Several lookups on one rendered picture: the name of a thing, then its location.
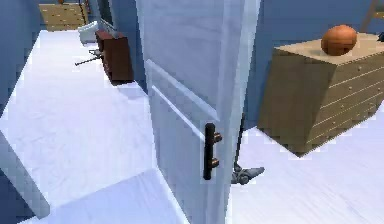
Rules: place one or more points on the white room door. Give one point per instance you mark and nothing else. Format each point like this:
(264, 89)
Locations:
(186, 66)

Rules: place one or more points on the grey floor brush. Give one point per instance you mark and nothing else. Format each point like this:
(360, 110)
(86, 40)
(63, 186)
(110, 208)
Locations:
(88, 58)

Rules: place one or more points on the light wood dresser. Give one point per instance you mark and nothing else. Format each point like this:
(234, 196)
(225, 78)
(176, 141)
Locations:
(62, 16)

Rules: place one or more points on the small dark object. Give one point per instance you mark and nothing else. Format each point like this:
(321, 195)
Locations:
(381, 36)

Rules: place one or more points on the orange ball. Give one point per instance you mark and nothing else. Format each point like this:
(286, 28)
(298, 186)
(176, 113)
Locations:
(338, 40)

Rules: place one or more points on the dark brown cabinet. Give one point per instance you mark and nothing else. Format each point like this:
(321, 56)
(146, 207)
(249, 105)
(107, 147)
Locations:
(116, 58)

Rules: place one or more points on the tan chest of drawers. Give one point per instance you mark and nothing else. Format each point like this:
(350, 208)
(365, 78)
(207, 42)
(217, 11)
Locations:
(320, 100)

